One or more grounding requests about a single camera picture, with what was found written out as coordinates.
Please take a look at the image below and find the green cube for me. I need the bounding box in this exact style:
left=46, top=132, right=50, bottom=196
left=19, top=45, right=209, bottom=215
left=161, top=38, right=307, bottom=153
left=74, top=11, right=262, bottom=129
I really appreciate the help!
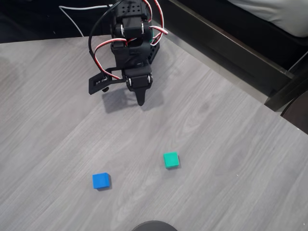
left=163, top=151, right=180, bottom=169

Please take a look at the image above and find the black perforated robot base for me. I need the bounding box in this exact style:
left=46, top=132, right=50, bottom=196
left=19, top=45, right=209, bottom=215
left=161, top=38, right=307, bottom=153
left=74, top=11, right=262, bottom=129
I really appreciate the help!
left=146, top=42, right=161, bottom=64

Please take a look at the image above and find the blue cube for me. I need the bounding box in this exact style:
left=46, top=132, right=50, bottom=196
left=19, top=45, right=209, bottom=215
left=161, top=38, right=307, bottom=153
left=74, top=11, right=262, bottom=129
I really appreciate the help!
left=92, top=172, right=112, bottom=191

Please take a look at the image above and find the dark round stand base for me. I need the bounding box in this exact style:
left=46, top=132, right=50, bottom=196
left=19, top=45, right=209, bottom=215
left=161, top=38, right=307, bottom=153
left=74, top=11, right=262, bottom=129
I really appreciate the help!
left=131, top=220, right=179, bottom=231

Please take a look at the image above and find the white mattress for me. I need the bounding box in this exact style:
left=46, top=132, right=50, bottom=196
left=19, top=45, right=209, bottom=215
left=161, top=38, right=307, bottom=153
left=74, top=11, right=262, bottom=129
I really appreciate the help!
left=227, top=0, right=308, bottom=38

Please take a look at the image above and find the dark round furniture piece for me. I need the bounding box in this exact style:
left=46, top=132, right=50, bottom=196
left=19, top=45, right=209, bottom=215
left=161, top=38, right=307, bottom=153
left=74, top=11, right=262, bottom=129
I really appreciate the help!
left=280, top=92, right=308, bottom=135

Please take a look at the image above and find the red white gripper servo cable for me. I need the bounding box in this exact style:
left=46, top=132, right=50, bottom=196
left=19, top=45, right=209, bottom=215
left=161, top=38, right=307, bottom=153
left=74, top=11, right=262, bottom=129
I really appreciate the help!
left=94, top=37, right=128, bottom=80

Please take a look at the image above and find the black wrist camera mount frame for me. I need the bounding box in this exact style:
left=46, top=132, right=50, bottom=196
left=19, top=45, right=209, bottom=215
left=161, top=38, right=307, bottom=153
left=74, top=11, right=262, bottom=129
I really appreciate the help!
left=88, top=67, right=127, bottom=95

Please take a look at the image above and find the red white arm servo cable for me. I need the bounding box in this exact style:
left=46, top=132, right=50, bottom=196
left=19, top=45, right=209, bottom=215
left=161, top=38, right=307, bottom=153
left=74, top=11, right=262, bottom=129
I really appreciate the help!
left=141, top=0, right=169, bottom=46

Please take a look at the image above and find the black camera cable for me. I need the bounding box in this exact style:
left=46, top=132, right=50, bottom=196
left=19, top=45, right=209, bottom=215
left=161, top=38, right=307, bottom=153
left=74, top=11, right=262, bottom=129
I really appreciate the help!
left=88, top=4, right=116, bottom=73

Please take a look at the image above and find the thin white cable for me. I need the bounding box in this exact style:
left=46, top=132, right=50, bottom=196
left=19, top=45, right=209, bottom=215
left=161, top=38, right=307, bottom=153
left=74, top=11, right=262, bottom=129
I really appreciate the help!
left=59, top=4, right=114, bottom=37

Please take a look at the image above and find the dark wooden bed frame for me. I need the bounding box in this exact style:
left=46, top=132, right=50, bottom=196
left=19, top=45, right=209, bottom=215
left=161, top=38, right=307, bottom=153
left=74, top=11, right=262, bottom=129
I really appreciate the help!
left=154, top=0, right=308, bottom=113

